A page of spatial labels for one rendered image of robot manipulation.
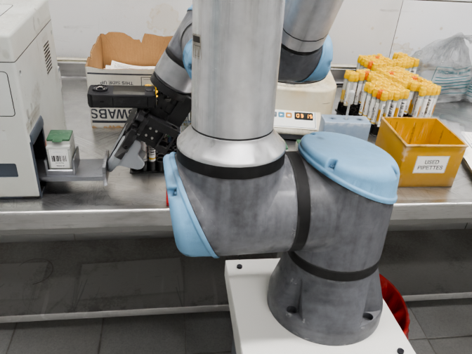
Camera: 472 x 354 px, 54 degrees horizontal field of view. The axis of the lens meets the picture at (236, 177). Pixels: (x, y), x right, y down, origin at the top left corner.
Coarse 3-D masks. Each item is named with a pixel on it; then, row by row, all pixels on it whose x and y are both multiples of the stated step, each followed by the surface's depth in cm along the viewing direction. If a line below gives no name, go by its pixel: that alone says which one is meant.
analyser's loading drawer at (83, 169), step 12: (108, 156) 88; (48, 168) 83; (72, 168) 83; (84, 168) 87; (96, 168) 87; (48, 180) 84; (60, 180) 84; (72, 180) 85; (84, 180) 85; (96, 180) 85
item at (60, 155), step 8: (72, 136) 85; (48, 144) 82; (56, 144) 82; (64, 144) 82; (72, 144) 85; (48, 152) 82; (56, 152) 82; (64, 152) 82; (72, 152) 84; (48, 160) 83; (56, 160) 83; (64, 160) 83; (56, 168) 84; (64, 168) 84
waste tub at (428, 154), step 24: (384, 120) 100; (408, 120) 102; (432, 120) 103; (384, 144) 100; (408, 144) 91; (432, 144) 105; (456, 144) 96; (408, 168) 94; (432, 168) 94; (456, 168) 95
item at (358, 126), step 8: (320, 120) 101; (328, 120) 98; (336, 120) 98; (344, 120) 99; (352, 120) 99; (360, 120) 99; (368, 120) 99; (320, 128) 101; (328, 128) 98; (336, 128) 98; (344, 128) 98; (352, 128) 98; (360, 128) 98; (368, 128) 98; (360, 136) 99
